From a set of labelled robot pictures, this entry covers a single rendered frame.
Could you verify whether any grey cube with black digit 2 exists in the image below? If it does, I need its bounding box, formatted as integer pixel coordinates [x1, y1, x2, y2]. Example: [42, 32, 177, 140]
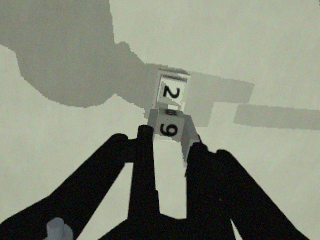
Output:
[157, 75, 186, 106]

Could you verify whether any white cube with black number 6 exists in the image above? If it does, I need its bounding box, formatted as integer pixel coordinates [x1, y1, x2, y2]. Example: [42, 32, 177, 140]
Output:
[154, 107, 185, 144]

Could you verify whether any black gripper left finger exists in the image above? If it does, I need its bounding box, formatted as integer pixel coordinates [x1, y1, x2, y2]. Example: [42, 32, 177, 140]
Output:
[0, 109, 164, 240]

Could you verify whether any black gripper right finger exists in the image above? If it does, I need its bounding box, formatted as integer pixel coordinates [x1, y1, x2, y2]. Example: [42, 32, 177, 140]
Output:
[180, 114, 310, 240]

